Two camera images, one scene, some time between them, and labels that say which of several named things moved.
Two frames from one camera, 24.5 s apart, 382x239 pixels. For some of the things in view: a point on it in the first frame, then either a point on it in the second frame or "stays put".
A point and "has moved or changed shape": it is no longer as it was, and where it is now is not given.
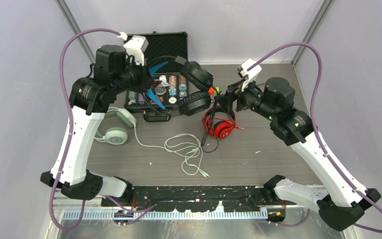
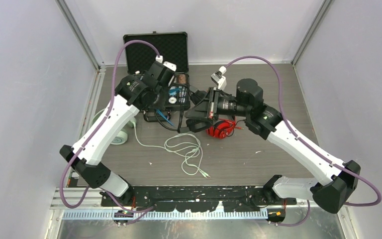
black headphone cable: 217,95 has moved or changed shape
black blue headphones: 193,103 → 192,125
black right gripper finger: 226,102 → 203,104
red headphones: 221,128 stays put
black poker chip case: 162,97 stays put
